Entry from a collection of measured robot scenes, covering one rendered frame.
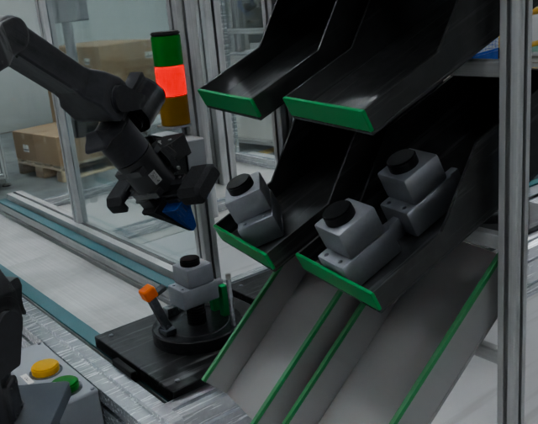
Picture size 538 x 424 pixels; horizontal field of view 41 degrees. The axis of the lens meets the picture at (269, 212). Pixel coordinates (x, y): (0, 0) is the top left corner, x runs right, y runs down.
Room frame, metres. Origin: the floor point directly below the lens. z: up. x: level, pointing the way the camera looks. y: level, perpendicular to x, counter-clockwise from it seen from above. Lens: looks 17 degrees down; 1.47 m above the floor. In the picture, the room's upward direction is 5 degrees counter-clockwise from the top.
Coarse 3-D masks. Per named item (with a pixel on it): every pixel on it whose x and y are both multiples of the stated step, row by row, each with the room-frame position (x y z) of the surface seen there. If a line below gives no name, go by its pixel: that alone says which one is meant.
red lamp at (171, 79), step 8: (160, 72) 1.22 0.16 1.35; (168, 72) 1.22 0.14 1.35; (176, 72) 1.22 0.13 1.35; (184, 72) 1.24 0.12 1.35; (160, 80) 1.22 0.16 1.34; (168, 80) 1.22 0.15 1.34; (176, 80) 1.22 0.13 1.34; (184, 80) 1.23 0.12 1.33; (168, 88) 1.22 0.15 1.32; (176, 88) 1.22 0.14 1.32; (184, 88) 1.23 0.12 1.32; (168, 96) 1.22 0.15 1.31
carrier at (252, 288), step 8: (264, 272) 1.25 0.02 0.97; (272, 272) 1.24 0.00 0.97; (248, 280) 1.21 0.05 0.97; (256, 280) 1.21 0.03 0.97; (264, 280) 1.21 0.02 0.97; (232, 288) 1.18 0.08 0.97; (240, 288) 1.18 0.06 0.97; (248, 288) 1.18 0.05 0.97; (256, 288) 1.17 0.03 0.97; (240, 296) 1.16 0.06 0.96; (248, 296) 1.14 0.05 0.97
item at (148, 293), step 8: (144, 288) 0.97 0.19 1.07; (152, 288) 0.97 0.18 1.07; (160, 288) 0.98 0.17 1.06; (144, 296) 0.96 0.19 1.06; (152, 296) 0.97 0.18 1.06; (152, 304) 0.97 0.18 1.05; (160, 304) 0.98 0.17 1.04; (160, 312) 0.97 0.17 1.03; (160, 320) 0.97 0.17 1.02; (168, 320) 0.98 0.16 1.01; (168, 328) 0.98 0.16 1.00
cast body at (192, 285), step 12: (180, 264) 1.01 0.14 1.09; (192, 264) 1.00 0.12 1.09; (204, 264) 1.01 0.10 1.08; (180, 276) 1.01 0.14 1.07; (192, 276) 0.99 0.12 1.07; (204, 276) 1.01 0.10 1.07; (168, 288) 1.01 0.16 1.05; (180, 288) 1.00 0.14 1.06; (192, 288) 0.99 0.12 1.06; (204, 288) 1.01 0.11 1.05; (216, 288) 1.02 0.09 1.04; (180, 300) 0.99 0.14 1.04; (192, 300) 0.99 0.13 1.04; (204, 300) 1.00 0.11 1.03
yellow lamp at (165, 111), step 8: (176, 96) 1.23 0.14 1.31; (184, 96) 1.23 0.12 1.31; (168, 104) 1.22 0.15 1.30; (176, 104) 1.22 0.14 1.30; (184, 104) 1.23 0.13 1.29; (160, 112) 1.24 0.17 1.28; (168, 112) 1.22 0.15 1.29; (176, 112) 1.22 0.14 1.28; (184, 112) 1.22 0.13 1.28; (168, 120) 1.22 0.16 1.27; (176, 120) 1.22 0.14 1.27; (184, 120) 1.22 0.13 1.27
